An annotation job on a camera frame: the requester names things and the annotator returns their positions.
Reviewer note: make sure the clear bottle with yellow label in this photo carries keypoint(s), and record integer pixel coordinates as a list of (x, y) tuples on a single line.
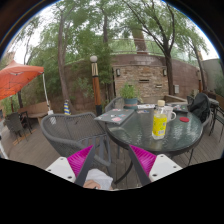
[(159, 126)]

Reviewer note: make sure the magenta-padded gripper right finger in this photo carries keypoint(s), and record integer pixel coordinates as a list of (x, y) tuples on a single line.
[(163, 166)]

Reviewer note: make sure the grey wall utility box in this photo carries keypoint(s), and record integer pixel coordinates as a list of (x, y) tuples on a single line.
[(176, 89)]

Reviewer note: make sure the wooden bench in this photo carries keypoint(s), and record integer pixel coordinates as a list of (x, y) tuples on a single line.
[(35, 109)]

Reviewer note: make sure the black metal chair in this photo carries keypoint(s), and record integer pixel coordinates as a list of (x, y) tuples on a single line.
[(216, 113)]

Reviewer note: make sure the dark laptop with stickers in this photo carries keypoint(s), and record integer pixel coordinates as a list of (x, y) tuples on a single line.
[(180, 108)]

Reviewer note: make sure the wooden lamp post with globe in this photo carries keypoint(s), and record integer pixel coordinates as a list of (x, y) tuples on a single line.
[(96, 90)]

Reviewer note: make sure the white ceramic mug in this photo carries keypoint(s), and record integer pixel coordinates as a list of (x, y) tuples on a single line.
[(170, 115)]

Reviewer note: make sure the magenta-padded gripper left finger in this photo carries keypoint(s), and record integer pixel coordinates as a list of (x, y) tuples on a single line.
[(61, 168)]

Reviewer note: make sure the green plant in blue pot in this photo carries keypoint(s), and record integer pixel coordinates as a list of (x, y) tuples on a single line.
[(130, 101)]

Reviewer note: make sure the grey laptop with stickers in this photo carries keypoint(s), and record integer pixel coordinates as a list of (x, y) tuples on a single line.
[(115, 117)]

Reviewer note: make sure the blue yellow striped bollard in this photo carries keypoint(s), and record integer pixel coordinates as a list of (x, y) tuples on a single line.
[(67, 108)]

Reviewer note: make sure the person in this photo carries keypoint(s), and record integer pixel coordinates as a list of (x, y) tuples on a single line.
[(100, 178)]

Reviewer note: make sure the black wall lantern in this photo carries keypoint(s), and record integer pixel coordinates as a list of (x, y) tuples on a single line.
[(118, 72), (164, 72)]

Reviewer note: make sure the dark patio chair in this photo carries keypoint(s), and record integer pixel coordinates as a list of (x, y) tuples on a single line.
[(15, 121)]

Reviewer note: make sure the orange canopy tent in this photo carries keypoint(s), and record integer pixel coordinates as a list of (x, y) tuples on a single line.
[(16, 78)]

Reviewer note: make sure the grey mesh patio chair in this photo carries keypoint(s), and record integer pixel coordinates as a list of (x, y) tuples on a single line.
[(113, 104), (66, 130)]

